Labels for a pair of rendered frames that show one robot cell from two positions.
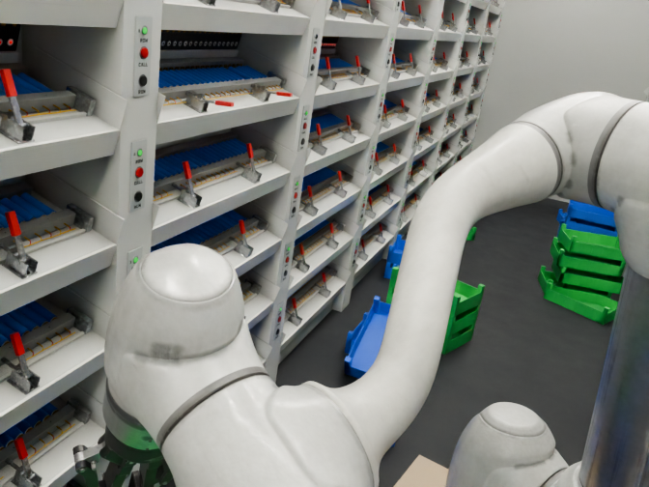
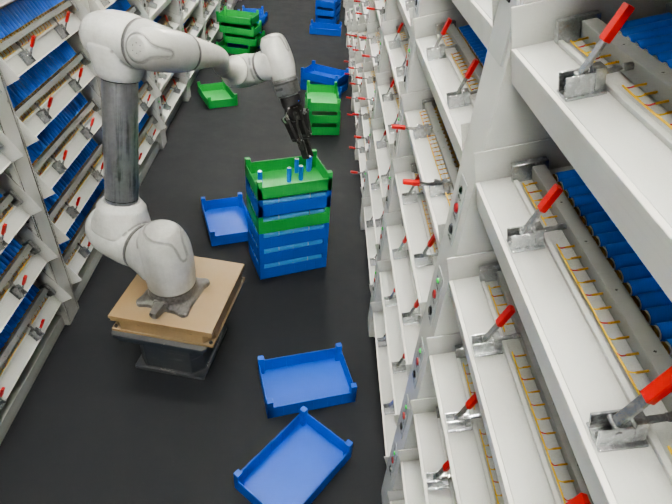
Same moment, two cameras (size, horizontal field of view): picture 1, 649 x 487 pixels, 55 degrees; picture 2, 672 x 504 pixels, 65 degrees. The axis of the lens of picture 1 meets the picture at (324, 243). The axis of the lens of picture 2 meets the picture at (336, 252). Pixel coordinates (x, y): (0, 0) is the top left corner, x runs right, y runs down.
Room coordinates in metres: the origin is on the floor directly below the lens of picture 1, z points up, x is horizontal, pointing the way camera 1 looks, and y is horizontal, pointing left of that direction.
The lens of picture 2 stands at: (2.29, -0.36, 1.50)
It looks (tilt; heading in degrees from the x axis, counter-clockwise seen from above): 38 degrees down; 157
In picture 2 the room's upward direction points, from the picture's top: 5 degrees clockwise
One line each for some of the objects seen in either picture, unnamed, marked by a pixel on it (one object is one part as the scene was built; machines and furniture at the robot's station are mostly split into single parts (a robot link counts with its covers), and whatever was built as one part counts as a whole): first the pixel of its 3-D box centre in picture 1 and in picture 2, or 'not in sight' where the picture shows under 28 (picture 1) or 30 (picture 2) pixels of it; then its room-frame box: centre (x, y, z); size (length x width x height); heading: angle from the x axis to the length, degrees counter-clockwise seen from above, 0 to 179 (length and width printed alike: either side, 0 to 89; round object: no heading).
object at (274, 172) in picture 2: not in sight; (288, 173); (0.53, 0.14, 0.44); 0.30 x 0.20 x 0.08; 92
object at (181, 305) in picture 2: not in sight; (170, 291); (0.94, -0.37, 0.30); 0.22 x 0.18 x 0.06; 145
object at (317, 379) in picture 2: not in sight; (306, 378); (1.21, 0.02, 0.04); 0.30 x 0.20 x 0.08; 86
